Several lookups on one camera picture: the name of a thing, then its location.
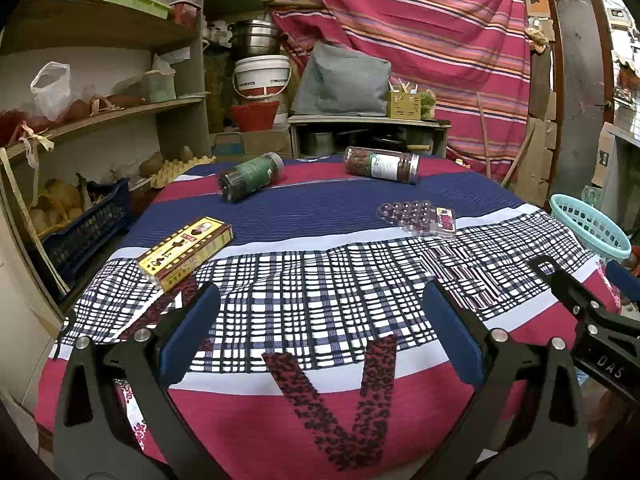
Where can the clear blister pack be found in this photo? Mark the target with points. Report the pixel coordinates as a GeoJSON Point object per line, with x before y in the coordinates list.
{"type": "Point", "coordinates": [407, 216]}

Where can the white plastic bucket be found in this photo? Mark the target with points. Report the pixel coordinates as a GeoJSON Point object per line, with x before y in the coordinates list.
{"type": "Point", "coordinates": [262, 76]}

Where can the yellow printed box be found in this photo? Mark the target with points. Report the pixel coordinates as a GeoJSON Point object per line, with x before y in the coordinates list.
{"type": "Point", "coordinates": [185, 251]}

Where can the printed plaid tablecloth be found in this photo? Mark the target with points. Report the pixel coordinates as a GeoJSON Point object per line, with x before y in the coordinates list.
{"type": "Point", "coordinates": [320, 285]}

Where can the white plastic bag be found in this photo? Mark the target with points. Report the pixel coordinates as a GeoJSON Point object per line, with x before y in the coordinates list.
{"type": "Point", "coordinates": [50, 90]}

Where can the green label jar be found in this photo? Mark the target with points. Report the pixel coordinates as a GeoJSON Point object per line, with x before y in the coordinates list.
{"type": "Point", "coordinates": [252, 175]}

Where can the steel pot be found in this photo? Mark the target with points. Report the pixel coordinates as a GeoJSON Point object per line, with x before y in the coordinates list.
{"type": "Point", "coordinates": [254, 39]}

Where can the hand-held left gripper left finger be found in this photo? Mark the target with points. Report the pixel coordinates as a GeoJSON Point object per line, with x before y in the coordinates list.
{"type": "Point", "coordinates": [192, 329]}

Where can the jar of red contents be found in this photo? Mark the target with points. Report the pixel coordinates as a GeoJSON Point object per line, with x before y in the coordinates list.
{"type": "Point", "coordinates": [380, 164]}

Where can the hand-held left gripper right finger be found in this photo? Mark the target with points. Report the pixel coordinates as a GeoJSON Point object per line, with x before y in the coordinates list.
{"type": "Point", "coordinates": [452, 330]}

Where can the bamboo chopstick holder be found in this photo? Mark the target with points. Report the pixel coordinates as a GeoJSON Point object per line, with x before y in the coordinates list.
{"type": "Point", "coordinates": [405, 105]}

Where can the broom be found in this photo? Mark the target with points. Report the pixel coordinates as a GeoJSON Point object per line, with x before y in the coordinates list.
{"type": "Point", "coordinates": [485, 135]}

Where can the wooden shelf unit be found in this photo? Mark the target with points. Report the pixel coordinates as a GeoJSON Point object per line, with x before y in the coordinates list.
{"type": "Point", "coordinates": [90, 25]}

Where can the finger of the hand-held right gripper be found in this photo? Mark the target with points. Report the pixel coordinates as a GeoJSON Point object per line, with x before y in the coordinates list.
{"type": "Point", "coordinates": [625, 285]}
{"type": "Point", "coordinates": [562, 285]}

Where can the light blue plastic basket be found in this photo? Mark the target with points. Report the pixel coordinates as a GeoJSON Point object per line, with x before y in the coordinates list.
{"type": "Point", "coordinates": [585, 220]}

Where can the grey door with wooden frame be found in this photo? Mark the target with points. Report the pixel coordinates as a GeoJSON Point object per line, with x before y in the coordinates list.
{"type": "Point", "coordinates": [580, 90]}

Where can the red plastic basin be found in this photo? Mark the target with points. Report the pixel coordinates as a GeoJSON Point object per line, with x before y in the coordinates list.
{"type": "Point", "coordinates": [255, 116]}

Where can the grey cushion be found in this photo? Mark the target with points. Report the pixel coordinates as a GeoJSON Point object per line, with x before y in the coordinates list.
{"type": "Point", "coordinates": [340, 80]}

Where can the brown cardboard box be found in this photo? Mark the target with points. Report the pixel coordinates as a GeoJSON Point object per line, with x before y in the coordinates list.
{"type": "Point", "coordinates": [255, 144]}

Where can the low wooden cabinet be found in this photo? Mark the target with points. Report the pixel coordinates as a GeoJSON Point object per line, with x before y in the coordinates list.
{"type": "Point", "coordinates": [365, 121]}

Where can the egg carton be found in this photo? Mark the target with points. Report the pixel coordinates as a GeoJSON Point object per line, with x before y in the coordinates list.
{"type": "Point", "coordinates": [182, 172]}

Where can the blue plastic crate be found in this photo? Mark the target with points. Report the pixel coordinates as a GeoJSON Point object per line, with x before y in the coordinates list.
{"type": "Point", "coordinates": [85, 225]}

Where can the striped red curtain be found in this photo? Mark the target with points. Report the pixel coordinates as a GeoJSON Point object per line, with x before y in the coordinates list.
{"type": "Point", "coordinates": [410, 30]}

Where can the green plastic tray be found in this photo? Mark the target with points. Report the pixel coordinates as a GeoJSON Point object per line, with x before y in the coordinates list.
{"type": "Point", "coordinates": [135, 1]}

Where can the translucent plastic container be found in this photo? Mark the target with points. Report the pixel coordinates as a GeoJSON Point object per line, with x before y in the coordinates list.
{"type": "Point", "coordinates": [160, 87]}

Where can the green leafy vegetables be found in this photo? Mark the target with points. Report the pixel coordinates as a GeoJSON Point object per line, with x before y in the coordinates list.
{"type": "Point", "coordinates": [427, 105]}

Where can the grey metal cabinet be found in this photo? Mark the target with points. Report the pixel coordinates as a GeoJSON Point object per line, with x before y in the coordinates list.
{"type": "Point", "coordinates": [610, 155]}

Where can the potato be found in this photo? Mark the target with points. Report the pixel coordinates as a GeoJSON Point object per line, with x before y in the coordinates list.
{"type": "Point", "coordinates": [151, 164]}

